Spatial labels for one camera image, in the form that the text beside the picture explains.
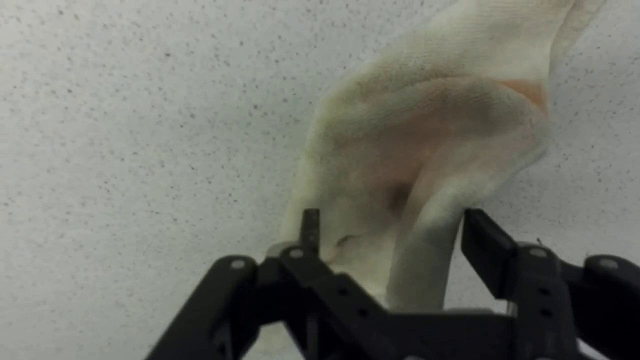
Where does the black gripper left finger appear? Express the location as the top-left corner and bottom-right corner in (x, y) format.
(145, 208), (401, 360)

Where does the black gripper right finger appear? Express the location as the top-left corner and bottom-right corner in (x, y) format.
(458, 207), (640, 360)

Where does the stained cream towel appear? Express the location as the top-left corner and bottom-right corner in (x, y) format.
(241, 0), (610, 360)

